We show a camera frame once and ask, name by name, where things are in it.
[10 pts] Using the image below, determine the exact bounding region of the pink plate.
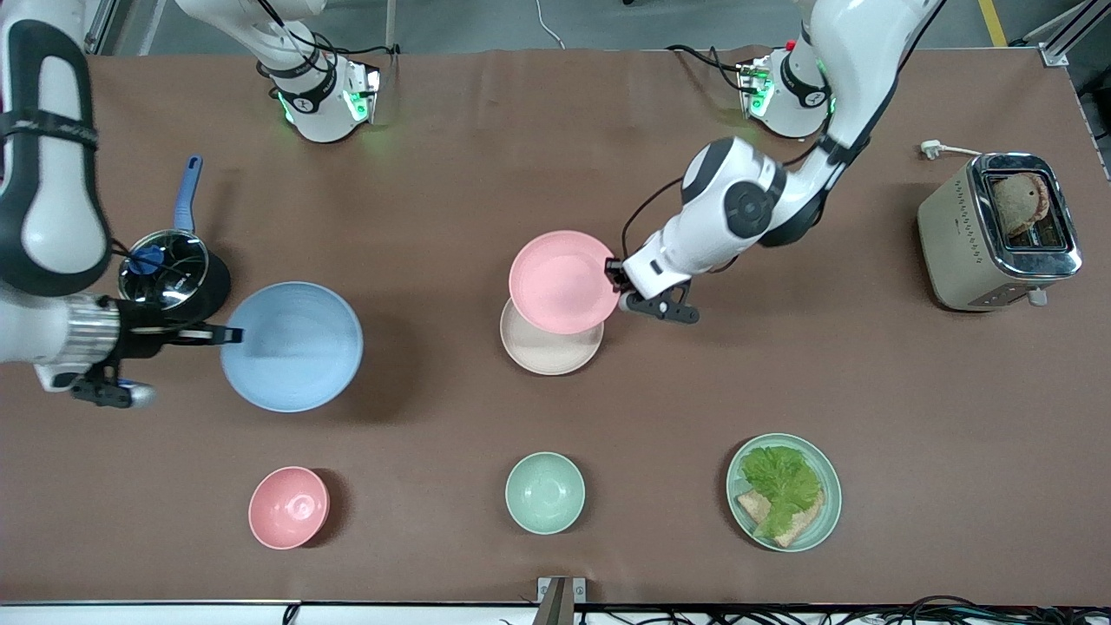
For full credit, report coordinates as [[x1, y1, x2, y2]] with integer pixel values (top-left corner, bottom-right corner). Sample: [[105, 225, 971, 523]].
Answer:
[[509, 230, 620, 336]]

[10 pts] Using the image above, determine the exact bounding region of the blue plate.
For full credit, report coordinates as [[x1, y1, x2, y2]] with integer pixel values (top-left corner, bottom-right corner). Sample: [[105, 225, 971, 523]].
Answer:
[[220, 280, 365, 413]]

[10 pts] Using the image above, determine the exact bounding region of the glass lid with blue knob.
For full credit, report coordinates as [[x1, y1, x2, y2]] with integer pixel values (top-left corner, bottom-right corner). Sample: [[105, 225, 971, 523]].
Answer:
[[117, 229, 210, 311]]

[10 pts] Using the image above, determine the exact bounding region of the beige plate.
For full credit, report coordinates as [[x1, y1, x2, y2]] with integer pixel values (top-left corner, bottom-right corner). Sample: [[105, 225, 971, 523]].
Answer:
[[500, 297, 605, 377]]

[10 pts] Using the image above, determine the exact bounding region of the pink bowl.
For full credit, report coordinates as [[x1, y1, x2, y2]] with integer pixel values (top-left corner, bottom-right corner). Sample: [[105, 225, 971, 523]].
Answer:
[[248, 466, 331, 550]]

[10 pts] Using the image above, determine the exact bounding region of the green bowl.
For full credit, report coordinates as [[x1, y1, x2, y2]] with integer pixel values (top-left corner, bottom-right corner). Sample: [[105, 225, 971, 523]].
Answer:
[[505, 451, 587, 535]]

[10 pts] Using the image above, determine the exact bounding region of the green lettuce leaf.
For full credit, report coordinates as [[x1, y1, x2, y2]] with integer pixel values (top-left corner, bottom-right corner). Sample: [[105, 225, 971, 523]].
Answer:
[[739, 445, 825, 540]]

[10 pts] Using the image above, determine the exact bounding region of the brown bread slice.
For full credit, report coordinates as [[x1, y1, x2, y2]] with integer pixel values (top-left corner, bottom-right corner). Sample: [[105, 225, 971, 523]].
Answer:
[[736, 489, 825, 549]]

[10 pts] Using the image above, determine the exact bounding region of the green plate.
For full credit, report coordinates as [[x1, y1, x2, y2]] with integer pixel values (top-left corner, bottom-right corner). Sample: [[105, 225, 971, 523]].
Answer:
[[726, 432, 843, 553]]

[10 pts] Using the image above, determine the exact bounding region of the beige toaster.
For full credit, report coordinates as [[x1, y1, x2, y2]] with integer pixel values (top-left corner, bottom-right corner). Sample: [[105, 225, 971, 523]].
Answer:
[[917, 153, 1084, 313]]

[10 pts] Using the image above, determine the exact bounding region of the toasted bread slice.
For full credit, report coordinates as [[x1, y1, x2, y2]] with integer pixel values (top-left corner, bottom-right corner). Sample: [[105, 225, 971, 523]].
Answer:
[[991, 172, 1052, 240]]

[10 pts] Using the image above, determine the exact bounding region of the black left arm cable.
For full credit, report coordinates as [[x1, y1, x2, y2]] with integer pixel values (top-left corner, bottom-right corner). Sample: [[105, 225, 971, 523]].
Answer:
[[621, 176, 688, 263]]

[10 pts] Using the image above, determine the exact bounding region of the black pot with blue handle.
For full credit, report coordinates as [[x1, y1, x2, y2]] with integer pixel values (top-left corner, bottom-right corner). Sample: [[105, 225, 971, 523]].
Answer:
[[117, 155, 233, 338]]

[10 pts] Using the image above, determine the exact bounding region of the black left base cable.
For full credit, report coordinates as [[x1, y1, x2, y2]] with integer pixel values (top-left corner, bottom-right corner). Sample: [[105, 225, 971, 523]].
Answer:
[[665, 43, 763, 95]]

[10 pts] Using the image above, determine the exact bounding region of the black base cable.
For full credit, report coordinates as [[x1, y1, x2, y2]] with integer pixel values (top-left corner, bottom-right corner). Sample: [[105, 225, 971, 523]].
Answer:
[[257, 0, 402, 62], [665, 43, 763, 95]]

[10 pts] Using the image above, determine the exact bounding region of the thin white cable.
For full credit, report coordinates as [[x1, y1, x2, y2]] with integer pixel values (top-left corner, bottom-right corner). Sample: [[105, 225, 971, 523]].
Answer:
[[533, 0, 567, 50]]

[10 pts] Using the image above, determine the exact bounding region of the black right base cable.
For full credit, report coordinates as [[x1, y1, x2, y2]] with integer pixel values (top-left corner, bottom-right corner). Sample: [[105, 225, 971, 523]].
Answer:
[[257, 0, 402, 62]]

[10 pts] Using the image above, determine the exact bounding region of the metal table bracket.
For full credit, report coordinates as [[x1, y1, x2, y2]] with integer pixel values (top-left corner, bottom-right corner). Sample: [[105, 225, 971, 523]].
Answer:
[[536, 576, 588, 625]]

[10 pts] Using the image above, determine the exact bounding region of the white toaster power cable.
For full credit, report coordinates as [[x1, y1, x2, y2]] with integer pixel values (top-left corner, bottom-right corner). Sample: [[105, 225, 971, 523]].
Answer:
[[920, 140, 984, 162]]

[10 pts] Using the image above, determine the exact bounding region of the black cable bundle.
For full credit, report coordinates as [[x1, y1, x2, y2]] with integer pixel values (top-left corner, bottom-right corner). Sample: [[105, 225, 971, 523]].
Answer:
[[573, 594, 1111, 625]]

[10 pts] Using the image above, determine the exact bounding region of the aluminium frame profile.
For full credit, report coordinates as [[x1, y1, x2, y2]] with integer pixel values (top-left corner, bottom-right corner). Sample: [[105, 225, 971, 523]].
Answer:
[[1021, 0, 1111, 68]]

